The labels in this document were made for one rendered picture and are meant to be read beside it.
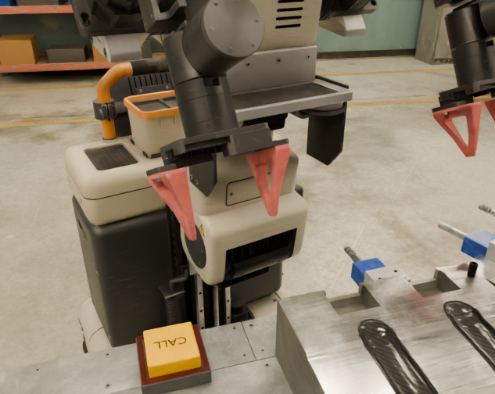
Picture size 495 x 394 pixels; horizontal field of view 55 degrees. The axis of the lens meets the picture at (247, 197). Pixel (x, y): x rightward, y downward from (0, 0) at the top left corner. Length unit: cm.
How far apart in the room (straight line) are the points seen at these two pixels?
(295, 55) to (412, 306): 46
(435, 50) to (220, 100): 583
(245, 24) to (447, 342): 38
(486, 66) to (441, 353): 41
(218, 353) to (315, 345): 16
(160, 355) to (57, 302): 151
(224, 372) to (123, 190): 59
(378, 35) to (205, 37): 605
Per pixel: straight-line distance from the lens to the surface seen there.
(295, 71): 85
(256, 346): 63
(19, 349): 192
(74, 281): 216
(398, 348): 54
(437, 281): 66
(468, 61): 76
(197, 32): 43
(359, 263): 72
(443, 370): 53
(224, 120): 48
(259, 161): 52
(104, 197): 109
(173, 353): 58
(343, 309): 60
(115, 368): 63
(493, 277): 73
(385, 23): 646
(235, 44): 42
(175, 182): 45
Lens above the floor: 125
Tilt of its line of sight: 28 degrees down
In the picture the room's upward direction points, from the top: straight up
